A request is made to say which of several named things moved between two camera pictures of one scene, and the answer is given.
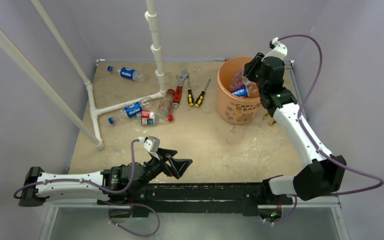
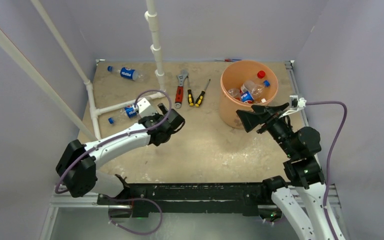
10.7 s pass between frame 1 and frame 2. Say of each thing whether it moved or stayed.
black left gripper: moved
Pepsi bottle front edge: moved
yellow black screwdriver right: stayed
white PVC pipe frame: stayed
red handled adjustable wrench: stayed
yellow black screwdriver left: stayed
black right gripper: moved
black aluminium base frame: stayed
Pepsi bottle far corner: stayed
